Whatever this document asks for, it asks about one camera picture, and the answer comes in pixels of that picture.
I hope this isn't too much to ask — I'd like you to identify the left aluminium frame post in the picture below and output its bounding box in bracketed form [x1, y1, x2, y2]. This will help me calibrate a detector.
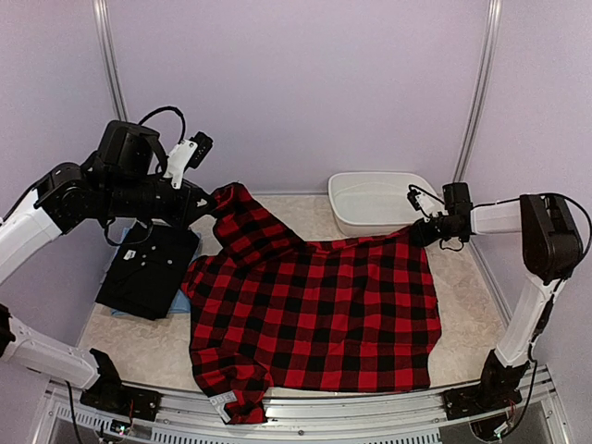
[92, 0, 129, 121]

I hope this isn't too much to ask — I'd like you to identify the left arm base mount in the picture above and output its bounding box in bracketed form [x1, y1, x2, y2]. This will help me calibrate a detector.
[80, 383, 162, 422]

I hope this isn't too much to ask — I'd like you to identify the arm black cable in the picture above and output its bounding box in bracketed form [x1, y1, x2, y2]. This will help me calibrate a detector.
[104, 105, 187, 246]
[409, 184, 586, 253]

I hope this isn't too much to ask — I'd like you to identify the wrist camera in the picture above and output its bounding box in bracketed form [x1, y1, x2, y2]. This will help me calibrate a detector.
[164, 131, 214, 190]
[407, 184, 441, 220]

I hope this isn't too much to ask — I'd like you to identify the light blue folded shirt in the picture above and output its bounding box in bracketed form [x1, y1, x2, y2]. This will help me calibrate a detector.
[109, 226, 204, 319]

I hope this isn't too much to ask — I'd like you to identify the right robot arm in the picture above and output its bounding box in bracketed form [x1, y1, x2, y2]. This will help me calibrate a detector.
[407, 182, 591, 411]

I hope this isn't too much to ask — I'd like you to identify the aluminium frame post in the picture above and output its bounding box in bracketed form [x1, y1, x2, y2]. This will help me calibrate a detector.
[452, 0, 503, 181]
[92, 0, 129, 121]

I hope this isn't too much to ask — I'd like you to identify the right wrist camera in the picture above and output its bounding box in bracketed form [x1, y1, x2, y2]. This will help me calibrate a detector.
[407, 184, 441, 220]

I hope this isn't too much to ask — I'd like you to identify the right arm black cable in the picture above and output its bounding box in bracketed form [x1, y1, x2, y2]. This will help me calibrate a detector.
[409, 184, 586, 253]

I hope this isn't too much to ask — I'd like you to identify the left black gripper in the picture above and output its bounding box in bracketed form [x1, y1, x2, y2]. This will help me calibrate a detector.
[101, 175, 216, 230]

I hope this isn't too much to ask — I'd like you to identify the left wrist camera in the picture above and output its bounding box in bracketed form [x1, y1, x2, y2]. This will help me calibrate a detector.
[164, 131, 214, 190]

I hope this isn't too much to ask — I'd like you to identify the right aluminium frame post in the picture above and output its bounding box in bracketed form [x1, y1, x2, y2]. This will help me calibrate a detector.
[452, 0, 503, 181]

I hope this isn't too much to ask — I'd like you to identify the white plastic tub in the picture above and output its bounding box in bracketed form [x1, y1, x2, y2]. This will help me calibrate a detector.
[327, 172, 443, 237]

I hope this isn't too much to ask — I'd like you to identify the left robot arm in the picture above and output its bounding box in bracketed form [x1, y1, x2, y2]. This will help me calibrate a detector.
[1, 120, 216, 412]

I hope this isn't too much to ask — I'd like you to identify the black folded shirt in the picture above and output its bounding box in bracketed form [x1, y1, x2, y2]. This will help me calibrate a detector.
[94, 222, 198, 321]

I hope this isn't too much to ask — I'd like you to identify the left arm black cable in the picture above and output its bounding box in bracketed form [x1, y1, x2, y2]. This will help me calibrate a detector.
[104, 105, 187, 246]

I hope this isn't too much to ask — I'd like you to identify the front aluminium rail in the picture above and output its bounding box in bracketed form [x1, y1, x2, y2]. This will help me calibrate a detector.
[28, 368, 573, 443]

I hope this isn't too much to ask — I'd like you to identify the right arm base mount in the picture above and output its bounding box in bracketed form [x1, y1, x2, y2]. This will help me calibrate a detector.
[441, 384, 523, 421]

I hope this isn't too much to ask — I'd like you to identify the red black plaid shirt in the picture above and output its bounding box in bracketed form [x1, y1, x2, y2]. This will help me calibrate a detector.
[181, 183, 441, 425]

